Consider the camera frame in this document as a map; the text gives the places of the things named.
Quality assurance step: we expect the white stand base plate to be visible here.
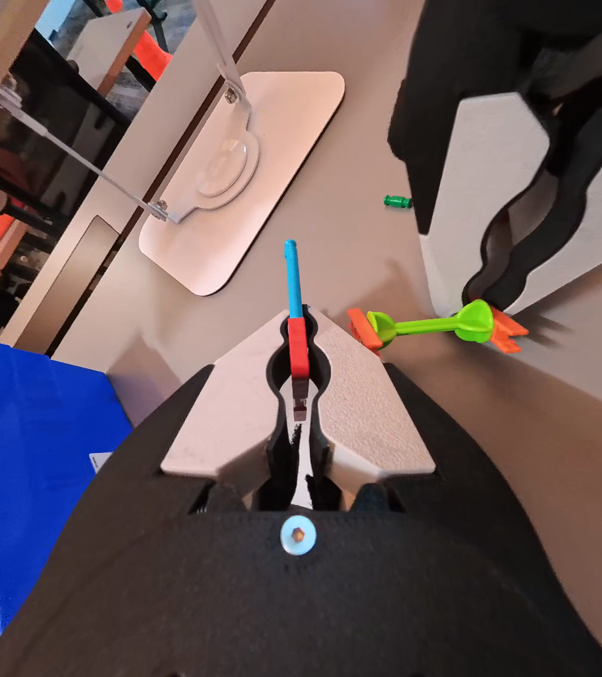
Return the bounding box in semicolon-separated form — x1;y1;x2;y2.
0;0;345;297

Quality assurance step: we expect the blue plastic bin with label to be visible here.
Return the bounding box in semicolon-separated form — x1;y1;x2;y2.
0;330;134;664

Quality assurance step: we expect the rectangular table hatch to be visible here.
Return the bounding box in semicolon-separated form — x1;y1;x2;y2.
0;214;122;354

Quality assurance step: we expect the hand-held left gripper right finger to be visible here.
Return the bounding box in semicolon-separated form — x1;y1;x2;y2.
306;307;436;511

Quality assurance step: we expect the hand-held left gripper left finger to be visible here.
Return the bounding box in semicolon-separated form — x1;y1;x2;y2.
161;309;302;511

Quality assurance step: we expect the lime green spool rod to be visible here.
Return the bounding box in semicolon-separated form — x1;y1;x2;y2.
367;299;493;346

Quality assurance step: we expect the teal plastic panel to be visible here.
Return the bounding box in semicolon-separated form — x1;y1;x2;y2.
284;239;303;321

